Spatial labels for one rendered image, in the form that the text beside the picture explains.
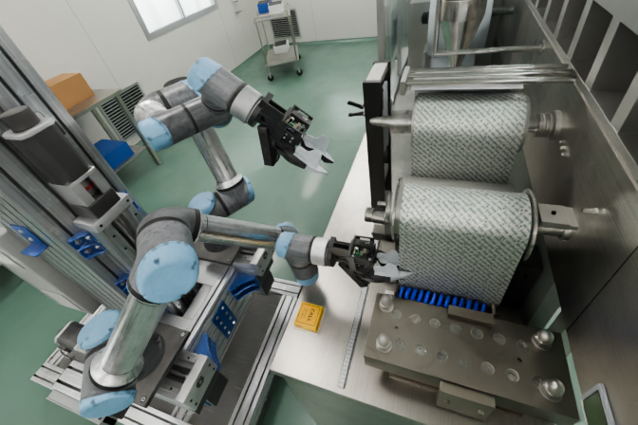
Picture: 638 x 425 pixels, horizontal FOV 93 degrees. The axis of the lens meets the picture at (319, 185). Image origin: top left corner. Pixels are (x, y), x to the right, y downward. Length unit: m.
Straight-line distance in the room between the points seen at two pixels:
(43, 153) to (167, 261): 0.45
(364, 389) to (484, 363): 0.29
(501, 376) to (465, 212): 0.35
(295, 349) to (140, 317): 0.41
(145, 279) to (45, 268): 0.76
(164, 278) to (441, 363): 0.61
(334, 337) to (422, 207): 0.48
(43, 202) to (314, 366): 0.85
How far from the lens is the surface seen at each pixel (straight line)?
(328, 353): 0.94
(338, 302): 1.00
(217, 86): 0.69
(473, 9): 1.19
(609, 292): 0.63
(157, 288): 0.72
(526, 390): 0.82
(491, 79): 0.82
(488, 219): 0.67
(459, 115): 0.80
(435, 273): 0.80
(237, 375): 1.77
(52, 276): 1.45
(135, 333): 0.86
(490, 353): 0.83
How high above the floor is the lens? 1.78
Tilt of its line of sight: 40 degrees down
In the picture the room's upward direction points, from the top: 12 degrees counter-clockwise
